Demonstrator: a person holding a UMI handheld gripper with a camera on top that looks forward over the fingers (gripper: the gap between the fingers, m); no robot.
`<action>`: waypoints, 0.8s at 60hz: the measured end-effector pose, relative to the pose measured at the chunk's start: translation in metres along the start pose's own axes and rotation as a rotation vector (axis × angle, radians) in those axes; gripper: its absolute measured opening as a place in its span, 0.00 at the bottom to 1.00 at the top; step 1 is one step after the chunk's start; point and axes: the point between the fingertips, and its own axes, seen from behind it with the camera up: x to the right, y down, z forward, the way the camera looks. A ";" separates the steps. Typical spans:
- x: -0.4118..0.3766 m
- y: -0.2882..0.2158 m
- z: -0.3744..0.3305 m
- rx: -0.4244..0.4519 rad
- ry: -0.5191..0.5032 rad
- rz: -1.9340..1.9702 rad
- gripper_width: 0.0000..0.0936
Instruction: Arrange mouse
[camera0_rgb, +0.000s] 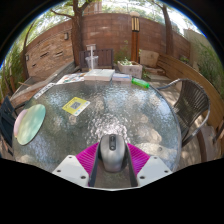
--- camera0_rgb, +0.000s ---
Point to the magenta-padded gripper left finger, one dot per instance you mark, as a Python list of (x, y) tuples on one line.
[(69, 169)]

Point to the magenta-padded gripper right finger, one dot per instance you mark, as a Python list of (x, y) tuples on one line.
[(154, 170)]

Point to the grey computer mouse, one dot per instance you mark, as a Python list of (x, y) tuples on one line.
[(113, 153)]

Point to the round green pink mouse pad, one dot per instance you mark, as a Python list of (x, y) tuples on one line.
[(30, 124)]

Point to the yellow square card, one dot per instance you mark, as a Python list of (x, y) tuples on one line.
[(76, 106)]

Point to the brown wicker chair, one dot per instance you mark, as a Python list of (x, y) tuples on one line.
[(191, 105)]

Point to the white licence plate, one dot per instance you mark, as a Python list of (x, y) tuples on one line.
[(44, 90)]

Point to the green plastic bottle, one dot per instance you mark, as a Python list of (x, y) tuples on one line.
[(140, 83)]

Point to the thin pale book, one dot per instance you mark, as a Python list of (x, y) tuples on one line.
[(121, 77)]

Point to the curved wooden bench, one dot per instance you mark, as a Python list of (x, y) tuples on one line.
[(193, 75)]

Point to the concrete planter with plants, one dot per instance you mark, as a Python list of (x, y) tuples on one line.
[(130, 69)]

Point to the clear plastic cup with straw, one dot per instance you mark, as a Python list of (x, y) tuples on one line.
[(91, 61)]

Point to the pale stone block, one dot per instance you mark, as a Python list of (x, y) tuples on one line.
[(149, 58)]

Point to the dark wooden slatted chair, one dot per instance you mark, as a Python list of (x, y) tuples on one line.
[(105, 57)]

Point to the large tree trunk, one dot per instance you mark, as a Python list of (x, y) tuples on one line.
[(77, 36)]

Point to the slim tree trunk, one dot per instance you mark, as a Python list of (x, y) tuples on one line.
[(167, 33)]

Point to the wall lamp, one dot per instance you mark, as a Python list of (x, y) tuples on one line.
[(66, 36)]

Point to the wooden garden lamp post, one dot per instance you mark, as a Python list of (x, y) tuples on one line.
[(135, 36)]

